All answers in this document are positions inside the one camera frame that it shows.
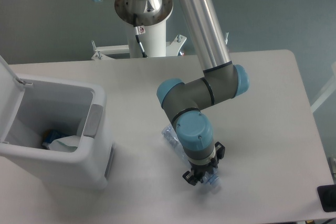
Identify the black device at table edge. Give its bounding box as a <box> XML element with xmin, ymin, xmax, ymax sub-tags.
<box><xmin>317</xmin><ymin>184</ymin><xmax>335</xmax><ymax>212</ymax></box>

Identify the blue and yellow carton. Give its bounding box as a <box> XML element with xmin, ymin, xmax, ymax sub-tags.
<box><xmin>41</xmin><ymin>130</ymin><xmax>69</xmax><ymax>149</ymax></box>

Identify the white plastic trash can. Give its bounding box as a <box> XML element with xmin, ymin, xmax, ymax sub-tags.
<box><xmin>1</xmin><ymin>74</ymin><xmax>114</xmax><ymax>189</ymax></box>

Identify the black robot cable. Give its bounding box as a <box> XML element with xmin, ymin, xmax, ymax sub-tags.
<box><xmin>132</xmin><ymin>13</ymin><xmax>149</xmax><ymax>58</ymax></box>

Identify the white paper wrapper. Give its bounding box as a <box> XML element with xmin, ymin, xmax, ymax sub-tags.
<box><xmin>48</xmin><ymin>135</ymin><xmax>80</xmax><ymax>153</ymax></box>

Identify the clear plastic water bottle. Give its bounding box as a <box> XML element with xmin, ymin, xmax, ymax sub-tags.
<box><xmin>161</xmin><ymin>125</ymin><xmax>221</xmax><ymax>190</ymax></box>

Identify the white trash can lid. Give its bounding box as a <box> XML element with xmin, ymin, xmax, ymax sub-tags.
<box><xmin>1</xmin><ymin>57</ymin><xmax>25</xmax><ymax>142</ymax></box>

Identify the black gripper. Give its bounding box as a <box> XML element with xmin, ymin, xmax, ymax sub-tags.
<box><xmin>182</xmin><ymin>142</ymin><xmax>225</xmax><ymax>186</ymax></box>

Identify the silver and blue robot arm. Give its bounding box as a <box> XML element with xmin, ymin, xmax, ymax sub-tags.
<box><xmin>93</xmin><ymin>0</ymin><xmax>249</xmax><ymax>185</ymax></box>

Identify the white frame at right edge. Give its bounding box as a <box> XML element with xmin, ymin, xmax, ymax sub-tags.
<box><xmin>310</xmin><ymin>62</ymin><xmax>335</xmax><ymax>113</ymax></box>

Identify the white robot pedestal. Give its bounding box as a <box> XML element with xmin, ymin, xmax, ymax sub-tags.
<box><xmin>91</xmin><ymin>0</ymin><xmax>187</xmax><ymax>60</ymax></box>

